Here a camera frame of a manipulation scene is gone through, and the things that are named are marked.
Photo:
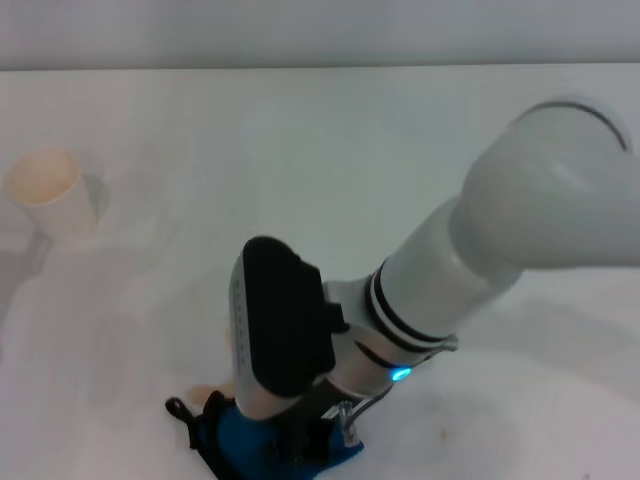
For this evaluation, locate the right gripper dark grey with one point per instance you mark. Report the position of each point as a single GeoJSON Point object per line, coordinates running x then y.
{"type": "Point", "coordinates": [310, 410]}

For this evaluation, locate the blue rag black trim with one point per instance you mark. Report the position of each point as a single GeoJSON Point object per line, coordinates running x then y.
{"type": "Point", "coordinates": [230, 430]}

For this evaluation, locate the white paper cup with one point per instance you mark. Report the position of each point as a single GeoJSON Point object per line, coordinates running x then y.
{"type": "Point", "coordinates": [45, 185]}

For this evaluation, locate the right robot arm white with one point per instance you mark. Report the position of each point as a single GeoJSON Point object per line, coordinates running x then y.
{"type": "Point", "coordinates": [500, 240]}

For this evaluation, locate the brown liquid spill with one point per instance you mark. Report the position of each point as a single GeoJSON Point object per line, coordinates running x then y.
{"type": "Point", "coordinates": [205, 392]}

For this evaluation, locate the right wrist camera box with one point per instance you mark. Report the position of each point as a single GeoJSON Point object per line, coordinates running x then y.
{"type": "Point", "coordinates": [285, 320]}

